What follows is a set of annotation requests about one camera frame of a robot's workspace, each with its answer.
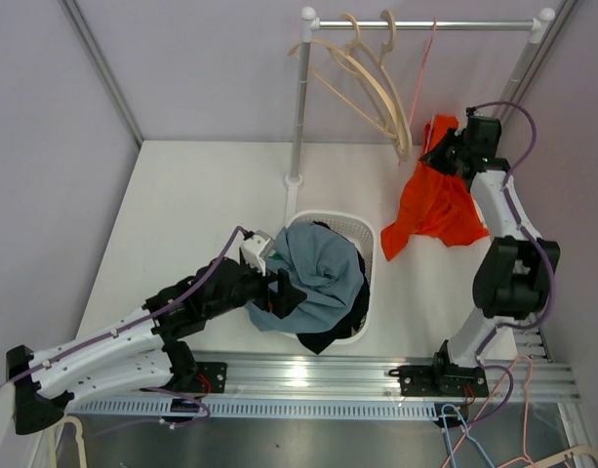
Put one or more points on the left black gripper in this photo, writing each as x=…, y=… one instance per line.
x=286, y=297

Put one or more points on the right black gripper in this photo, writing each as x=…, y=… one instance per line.
x=435, y=158

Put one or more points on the blue grey t shirt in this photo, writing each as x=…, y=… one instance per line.
x=268, y=322

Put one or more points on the beige wooden hanger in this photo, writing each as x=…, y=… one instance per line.
x=329, y=65
x=379, y=87

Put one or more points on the orange t shirt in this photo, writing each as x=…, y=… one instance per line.
x=434, y=205

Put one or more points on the black t shirt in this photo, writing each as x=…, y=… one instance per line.
x=330, y=270

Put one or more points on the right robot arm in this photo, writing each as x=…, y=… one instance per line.
x=515, y=278

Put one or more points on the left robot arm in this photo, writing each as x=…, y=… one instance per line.
x=144, y=350

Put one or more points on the beige hanger bottom right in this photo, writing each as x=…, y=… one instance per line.
x=569, y=453

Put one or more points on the white plastic laundry basket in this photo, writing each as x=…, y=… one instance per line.
x=362, y=234

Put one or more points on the white metal clothes rack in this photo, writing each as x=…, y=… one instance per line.
x=374, y=33

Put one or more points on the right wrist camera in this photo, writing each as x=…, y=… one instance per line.
x=481, y=134

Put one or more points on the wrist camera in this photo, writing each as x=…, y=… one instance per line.
x=481, y=134
x=255, y=249

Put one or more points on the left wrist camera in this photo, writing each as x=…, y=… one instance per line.
x=255, y=249

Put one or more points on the aluminium rail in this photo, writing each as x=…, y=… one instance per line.
x=257, y=375

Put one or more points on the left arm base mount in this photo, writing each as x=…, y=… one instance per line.
x=210, y=379

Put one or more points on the white slotted cable duct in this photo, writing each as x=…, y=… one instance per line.
x=262, y=408

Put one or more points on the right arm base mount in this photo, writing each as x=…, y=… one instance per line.
x=440, y=379

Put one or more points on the blue wire hanger on floor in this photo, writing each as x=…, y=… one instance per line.
x=465, y=434

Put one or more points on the pink wire hanger on floor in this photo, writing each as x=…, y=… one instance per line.
x=524, y=457

